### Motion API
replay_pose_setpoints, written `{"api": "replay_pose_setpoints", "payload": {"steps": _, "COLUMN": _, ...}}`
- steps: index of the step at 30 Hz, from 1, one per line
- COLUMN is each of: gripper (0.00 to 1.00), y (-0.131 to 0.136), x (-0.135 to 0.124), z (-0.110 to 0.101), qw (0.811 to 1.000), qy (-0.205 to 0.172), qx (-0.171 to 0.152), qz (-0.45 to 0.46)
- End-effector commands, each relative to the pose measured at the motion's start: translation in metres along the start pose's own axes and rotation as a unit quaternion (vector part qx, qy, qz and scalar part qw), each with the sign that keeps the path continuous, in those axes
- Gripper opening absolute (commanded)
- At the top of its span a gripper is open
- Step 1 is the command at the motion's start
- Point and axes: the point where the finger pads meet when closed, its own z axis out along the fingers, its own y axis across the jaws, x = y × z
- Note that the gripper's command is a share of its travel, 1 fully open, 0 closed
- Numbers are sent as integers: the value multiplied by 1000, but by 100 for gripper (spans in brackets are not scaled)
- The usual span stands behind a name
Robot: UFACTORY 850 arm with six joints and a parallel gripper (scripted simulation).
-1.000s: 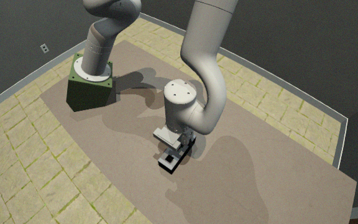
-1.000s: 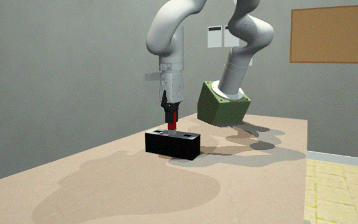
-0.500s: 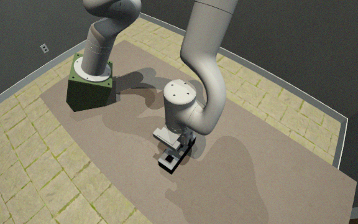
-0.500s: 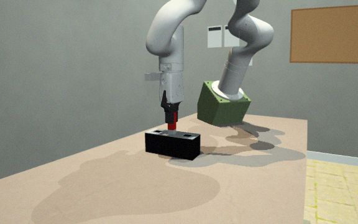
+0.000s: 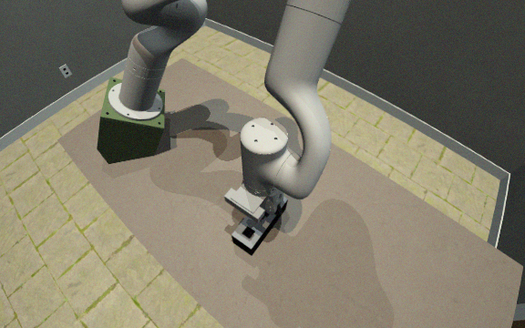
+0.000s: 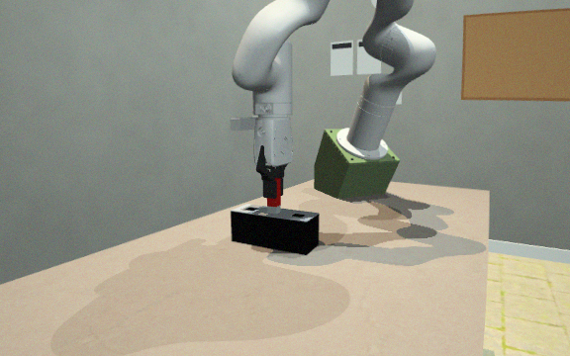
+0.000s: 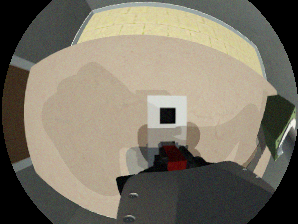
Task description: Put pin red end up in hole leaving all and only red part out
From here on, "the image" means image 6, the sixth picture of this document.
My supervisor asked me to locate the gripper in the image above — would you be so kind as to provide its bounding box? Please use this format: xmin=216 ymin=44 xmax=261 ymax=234
xmin=254 ymin=118 xmax=293 ymax=199

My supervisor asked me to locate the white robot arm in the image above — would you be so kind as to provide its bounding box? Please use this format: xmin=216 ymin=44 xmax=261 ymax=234
xmin=232 ymin=0 xmax=436 ymax=160

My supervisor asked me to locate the grey and red pin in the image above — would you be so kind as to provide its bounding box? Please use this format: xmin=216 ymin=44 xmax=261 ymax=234
xmin=267 ymin=178 xmax=281 ymax=214

